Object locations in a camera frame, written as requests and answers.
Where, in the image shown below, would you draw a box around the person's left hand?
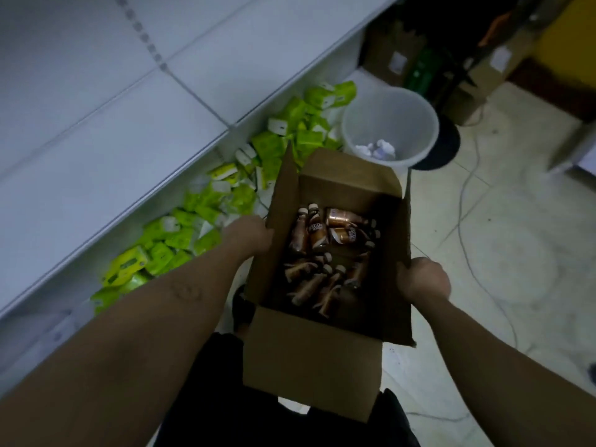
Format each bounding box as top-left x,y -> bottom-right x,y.
221,215 -> 275,259

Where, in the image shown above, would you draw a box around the person's right hand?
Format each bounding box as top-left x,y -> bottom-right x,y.
397,257 -> 452,304

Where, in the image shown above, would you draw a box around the brown cardboard box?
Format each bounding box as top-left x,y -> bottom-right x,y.
242,145 -> 416,423

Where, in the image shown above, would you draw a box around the person's left forearm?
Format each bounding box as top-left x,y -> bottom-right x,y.
0,241 -> 257,447

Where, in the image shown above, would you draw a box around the person's right forearm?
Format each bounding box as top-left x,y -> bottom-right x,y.
412,293 -> 596,447

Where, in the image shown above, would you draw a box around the row of green packets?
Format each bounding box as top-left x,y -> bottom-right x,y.
91,81 -> 358,316

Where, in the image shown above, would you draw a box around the pile of brown drink bottles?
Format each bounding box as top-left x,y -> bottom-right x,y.
283,203 -> 382,320

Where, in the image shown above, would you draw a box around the black round stool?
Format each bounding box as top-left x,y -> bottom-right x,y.
412,115 -> 462,171

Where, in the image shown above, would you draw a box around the crumpled white paper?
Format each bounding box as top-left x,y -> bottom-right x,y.
355,139 -> 397,161

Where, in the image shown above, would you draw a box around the white metal shelf unit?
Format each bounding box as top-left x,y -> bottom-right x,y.
0,0 -> 406,396

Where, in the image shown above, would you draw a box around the white plastic waste bin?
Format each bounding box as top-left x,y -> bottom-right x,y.
341,85 -> 440,177

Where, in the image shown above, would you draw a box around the person's black trousers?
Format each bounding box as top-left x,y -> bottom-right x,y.
154,285 -> 422,447

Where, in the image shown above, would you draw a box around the green bottle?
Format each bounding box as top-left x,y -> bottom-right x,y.
404,47 -> 443,96

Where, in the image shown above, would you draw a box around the brown cardboard carton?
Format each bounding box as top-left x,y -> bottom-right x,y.
363,20 -> 427,87
442,30 -> 541,126

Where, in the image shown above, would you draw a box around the white floor cable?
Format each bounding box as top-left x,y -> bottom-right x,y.
454,104 -> 520,350

